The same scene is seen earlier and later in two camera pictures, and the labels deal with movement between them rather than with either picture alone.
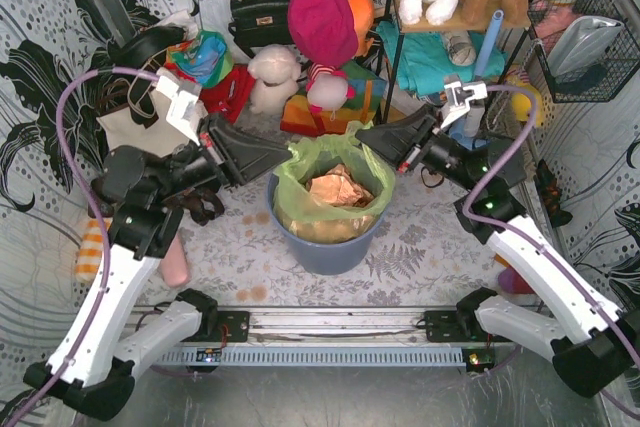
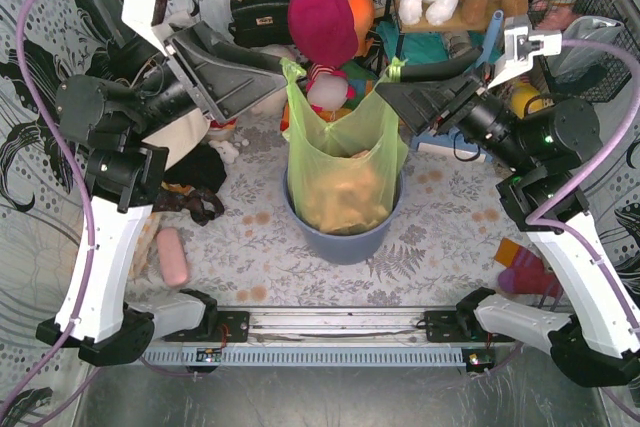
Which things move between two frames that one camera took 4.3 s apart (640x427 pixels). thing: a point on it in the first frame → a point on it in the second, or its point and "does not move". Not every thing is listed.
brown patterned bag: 204,203 does not move
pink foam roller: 175,269 does not move
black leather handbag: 260,19 does not move
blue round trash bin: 322,258 → 353,248
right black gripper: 420,142 → 454,104
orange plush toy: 362,5 does not move
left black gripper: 213,151 → 195,79
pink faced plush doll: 327,88 does not move
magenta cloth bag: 321,22 does not move
